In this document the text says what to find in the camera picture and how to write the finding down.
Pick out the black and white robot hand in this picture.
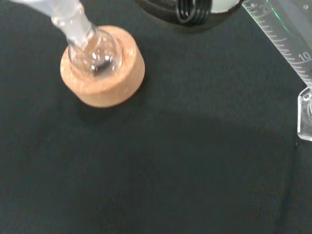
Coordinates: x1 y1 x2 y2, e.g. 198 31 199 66
134 0 244 34

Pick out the round cork ring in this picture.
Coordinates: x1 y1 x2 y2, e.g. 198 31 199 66
60 25 146 108

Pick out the clear plastic funnel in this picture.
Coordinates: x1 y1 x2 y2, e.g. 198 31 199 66
11 0 85 24

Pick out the clear round-bottom flask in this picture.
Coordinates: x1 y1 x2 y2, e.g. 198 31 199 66
50 5 123 78

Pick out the black bench cloth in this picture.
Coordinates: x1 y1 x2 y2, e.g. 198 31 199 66
0 0 312 234

